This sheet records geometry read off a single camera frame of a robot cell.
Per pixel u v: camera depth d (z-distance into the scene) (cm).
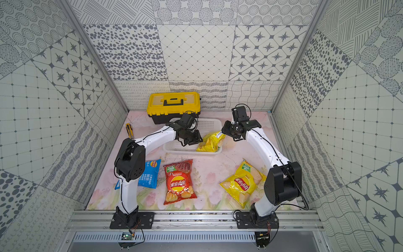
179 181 80
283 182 44
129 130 107
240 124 60
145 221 76
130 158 57
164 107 100
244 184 80
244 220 73
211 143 84
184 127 75
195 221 76
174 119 101
